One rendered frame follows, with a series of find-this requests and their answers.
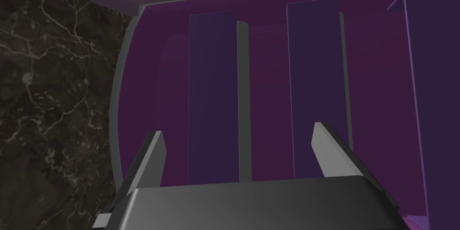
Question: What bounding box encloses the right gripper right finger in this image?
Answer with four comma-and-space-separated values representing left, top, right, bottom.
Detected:
310, 121, 400, 210

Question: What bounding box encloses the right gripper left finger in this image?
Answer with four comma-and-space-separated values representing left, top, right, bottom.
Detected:
113, 130, 168, 207

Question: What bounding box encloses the dark purple upright slab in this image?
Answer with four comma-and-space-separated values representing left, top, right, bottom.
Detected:
187, 10, 252, 186
386, 0, 460, 230
286, 0, 355, 180

